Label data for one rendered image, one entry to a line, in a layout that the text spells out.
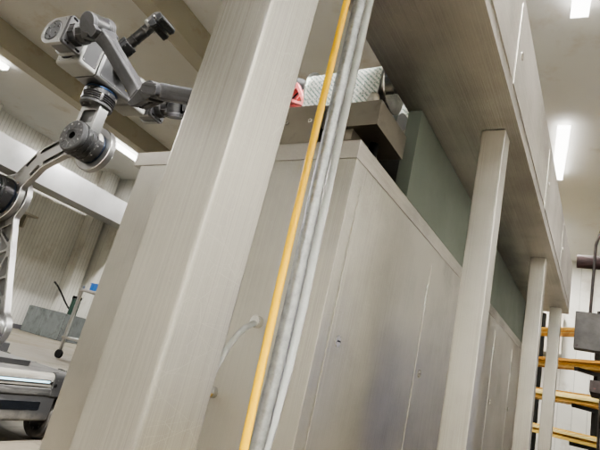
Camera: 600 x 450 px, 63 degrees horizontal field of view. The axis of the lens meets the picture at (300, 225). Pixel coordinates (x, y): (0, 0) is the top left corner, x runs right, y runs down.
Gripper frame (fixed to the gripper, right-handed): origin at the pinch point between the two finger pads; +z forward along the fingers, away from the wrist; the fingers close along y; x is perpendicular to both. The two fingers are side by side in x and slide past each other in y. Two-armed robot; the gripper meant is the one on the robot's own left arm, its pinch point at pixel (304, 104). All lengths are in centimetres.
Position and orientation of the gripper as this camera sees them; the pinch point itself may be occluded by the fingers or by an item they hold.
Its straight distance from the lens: 155.5
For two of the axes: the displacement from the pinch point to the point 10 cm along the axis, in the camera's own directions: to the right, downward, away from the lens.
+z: 4.9, 6.2, -6.1
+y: -4.8, -3.9, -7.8
